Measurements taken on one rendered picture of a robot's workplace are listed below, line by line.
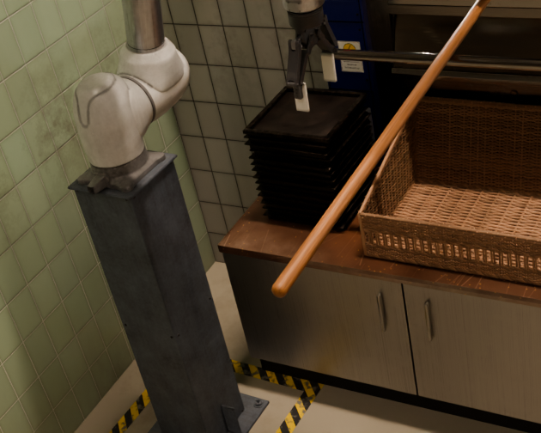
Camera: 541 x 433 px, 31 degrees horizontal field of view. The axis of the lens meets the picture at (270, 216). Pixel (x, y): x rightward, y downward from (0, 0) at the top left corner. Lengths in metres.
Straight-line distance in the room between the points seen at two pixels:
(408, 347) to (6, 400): 1.23
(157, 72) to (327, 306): 0.89
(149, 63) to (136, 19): 0.12
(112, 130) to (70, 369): 1.07
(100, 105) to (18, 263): 0.72
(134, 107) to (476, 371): 1.23
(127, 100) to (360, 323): 0.98
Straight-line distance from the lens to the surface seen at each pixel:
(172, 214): 2.69
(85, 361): 3.36
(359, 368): 3.07
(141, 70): 2.59
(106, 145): 2.53
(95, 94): 2.50
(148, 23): 2.56
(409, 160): 3.01
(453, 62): 2.50
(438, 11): 2.89
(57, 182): 3.10
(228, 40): 3.27
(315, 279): 2.89
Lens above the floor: 2.28
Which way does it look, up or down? 34 degrees down
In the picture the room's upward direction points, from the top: 13 degrees counter-clockwise
